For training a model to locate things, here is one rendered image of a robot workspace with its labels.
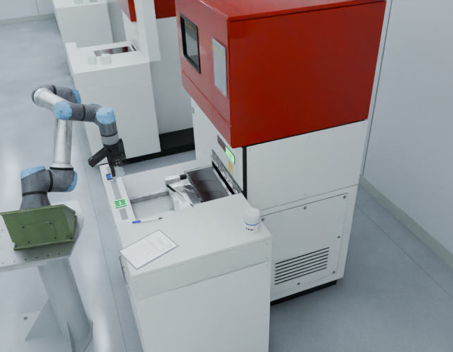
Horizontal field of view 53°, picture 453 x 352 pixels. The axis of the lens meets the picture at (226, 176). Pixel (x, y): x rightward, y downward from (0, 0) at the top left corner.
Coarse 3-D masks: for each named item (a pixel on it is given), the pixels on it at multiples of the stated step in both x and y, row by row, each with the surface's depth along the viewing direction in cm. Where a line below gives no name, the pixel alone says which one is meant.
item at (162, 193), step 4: (188, 188) 251; (192, 188) 252; (152, 192) 245; (156, 192) 245; (160, 192) 245; (164, 192) 246; (136, 196) 243; (140, 196) 243; (144, 196) 243; (148, 196) 244; (152, 196) 245; (156, 196) 246; (160, 196) 247; (132, 200) 241; (136, 200) 242; (140, 200) 243; (144, 200) 244
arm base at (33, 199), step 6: (30, 192) 216; (36, 192) 217; (42, 192) 219; (24, 198) 216; (30, 198) 216; (36, 198) 216; (42, 198) 218; (24, 204) 216; (30, 204) 214; (36, 204) 215; (42, 204) 217; (48, 204) 219
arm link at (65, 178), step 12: (60, 96) 222; (72, 96) 226; (60, 120) 226; (60, 132) 227; (60, 144) 227; (60, 156) 228; (60, 168) 227; (72, 168) 231; (60, 180) 227; (72, 180) 231
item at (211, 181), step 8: (208, 168) 254; (216, 168) 254; (192, 176) 248; (200, 176) 248; (208, 176) 248; (216, 176) 248; (200, 184) 242; (208, 184) 241; (216, 184) 241; (224, 184) 241; (200, 192) 236; (208, 192) 235; (216, 192) 235; (224, 192) 235; (232, 192) 235; (208, 200) 229
